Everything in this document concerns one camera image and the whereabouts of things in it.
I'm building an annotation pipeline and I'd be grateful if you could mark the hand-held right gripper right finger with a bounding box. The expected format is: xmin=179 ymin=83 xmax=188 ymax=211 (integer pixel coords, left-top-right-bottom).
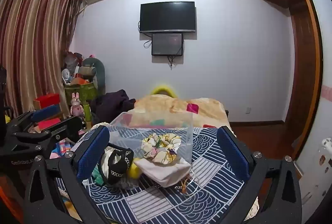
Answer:
xmin=216 ymin=125 xmax=303 ymax=224

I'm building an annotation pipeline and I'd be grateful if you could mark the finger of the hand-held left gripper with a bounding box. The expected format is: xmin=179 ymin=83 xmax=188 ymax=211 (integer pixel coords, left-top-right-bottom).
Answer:
xmin=6 ymin=104 xmax=63 ymax=137
xmin=10 ymin=116 xmax=83 ymax=159

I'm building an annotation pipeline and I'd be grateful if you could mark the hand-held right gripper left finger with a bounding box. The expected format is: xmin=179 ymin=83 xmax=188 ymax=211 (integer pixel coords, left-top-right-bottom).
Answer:
xmin=23 ymin=125 xmax=111 ymax=224

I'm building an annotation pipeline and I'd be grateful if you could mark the teal cloth piece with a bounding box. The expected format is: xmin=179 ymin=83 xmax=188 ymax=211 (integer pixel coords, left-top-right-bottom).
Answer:
xmin=90 ymin=164 xmax=105 ymax=186

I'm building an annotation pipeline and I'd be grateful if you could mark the black chain hairband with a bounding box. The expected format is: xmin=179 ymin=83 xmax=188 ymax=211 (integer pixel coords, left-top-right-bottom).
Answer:
xmin=104 ymin=149 xmax=135 ymax=186

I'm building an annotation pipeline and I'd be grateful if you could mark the yellow plush ball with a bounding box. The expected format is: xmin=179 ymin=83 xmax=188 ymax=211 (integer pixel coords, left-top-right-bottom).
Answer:
xmin=127 ymin=158 xmax=142 ymax=179

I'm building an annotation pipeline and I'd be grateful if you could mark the silver chain strap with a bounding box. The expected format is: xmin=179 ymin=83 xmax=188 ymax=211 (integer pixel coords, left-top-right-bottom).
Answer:
xmin=153 ymin=178 xmax=201 ymax=196

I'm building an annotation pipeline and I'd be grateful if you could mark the floral scrunchie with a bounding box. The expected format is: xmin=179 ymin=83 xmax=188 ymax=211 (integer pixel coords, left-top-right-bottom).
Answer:
xmin=141 ymin=133 xmax=182 ymax=164

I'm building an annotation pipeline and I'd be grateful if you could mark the white cloth pouch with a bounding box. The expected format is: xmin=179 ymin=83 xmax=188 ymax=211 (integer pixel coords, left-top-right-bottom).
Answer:
xmin=133 ymin=155 xmax=193 ymax=188

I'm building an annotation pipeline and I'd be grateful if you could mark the clear plastic box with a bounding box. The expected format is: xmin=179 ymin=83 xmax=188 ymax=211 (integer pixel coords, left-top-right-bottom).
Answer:
xmin=108 ymin=111 xmax=194 ymax=165

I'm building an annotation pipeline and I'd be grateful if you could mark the red box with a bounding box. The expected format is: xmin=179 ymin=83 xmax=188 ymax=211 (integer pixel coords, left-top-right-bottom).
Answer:
xmin=33 ymin=93 xmax=61 ymax=110

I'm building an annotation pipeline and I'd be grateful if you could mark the red book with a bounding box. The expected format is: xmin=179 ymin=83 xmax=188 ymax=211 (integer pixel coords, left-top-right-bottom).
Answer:
xmin=36 ymin=118 xmax=62 ymax=131

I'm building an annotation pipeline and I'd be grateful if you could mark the pile of books and papers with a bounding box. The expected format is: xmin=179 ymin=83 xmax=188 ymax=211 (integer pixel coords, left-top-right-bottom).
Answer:
xmin=49 ymin=135 xmax=79 ymax=163

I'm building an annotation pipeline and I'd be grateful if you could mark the pink rabbit figurine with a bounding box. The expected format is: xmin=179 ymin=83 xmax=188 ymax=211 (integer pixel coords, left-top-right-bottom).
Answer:
xmin=70 ymin=93 xmax=85 ymax=119

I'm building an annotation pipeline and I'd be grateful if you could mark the green bottle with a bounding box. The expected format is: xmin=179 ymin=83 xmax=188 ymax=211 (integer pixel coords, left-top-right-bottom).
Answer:
xmin=83 ymin=103 xmax=92 ymax=122

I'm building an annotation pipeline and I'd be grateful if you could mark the green storage box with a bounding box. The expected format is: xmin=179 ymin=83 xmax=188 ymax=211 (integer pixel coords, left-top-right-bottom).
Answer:
xmin=64 ymin=82 xmax=98 ymax=108

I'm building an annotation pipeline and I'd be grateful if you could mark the small white fan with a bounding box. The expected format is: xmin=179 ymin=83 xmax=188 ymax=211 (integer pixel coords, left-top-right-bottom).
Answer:
xmin=62 ymin=68 xmax=71 ymax=85

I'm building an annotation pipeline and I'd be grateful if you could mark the orange cloth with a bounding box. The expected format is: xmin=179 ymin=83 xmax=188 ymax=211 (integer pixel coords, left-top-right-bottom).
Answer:
xmin=0 ymin=185 xmax=26 ymax=224

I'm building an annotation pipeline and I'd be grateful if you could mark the dark clothes heap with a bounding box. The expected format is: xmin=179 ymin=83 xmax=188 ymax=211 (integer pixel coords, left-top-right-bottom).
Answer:
xmin=90 ymin=89 xmax=137 ymax=124

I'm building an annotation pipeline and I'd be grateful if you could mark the grey green plush pillow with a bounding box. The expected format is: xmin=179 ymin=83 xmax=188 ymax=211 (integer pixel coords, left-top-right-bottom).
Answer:
xmin=82 ymin=58 xmax=106 ymax=95

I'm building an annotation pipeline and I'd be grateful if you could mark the beige printed blanket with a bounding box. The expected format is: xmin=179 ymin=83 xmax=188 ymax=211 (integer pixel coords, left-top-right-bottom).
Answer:
xmin=129 ymin=96 xmax=229 ymax=129

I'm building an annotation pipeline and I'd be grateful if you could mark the striped brown curtain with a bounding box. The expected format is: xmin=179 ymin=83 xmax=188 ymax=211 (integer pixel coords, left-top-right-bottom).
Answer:
xmin=0 ymin=0 xmax=85 ymax=121

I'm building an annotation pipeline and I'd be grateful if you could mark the blue patterned cloth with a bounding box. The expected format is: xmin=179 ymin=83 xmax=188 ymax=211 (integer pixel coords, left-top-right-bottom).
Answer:
xmin=55 ymin=125 xmax=260 ymax=224

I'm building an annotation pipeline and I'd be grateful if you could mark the yellow fuzzy cushion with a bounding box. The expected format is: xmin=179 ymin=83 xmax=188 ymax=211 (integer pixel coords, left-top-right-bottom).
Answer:
xmin=150 ymin=83 xmax=179 ymax=98

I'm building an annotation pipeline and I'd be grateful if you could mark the white sliding wardrobe door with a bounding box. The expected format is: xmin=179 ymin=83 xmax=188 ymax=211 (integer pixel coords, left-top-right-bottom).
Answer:
xmin=294 ymin=0 xmax=332 ymax=217

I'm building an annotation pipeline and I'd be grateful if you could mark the wooden door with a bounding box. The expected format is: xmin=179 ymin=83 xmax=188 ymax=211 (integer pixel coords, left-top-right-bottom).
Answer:
xmin=284 ymin=5 xmax=323 ymax=161

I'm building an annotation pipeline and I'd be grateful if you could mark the black hanging monitor cable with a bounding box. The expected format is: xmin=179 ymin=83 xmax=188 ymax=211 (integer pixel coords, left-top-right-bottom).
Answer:
xmin=167 ymin=55 xmax=179 ymax=70

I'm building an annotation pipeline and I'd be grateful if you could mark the small black wall monitor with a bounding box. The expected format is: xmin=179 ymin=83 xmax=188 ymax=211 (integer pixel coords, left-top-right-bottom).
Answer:
xmin=151 ymin=33 xmax=184 ymax=56

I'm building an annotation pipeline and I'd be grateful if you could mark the large black wall television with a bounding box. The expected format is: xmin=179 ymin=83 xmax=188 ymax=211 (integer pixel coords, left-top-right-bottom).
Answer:
xmin=140 ymin=1 xmax=196 ymax=33

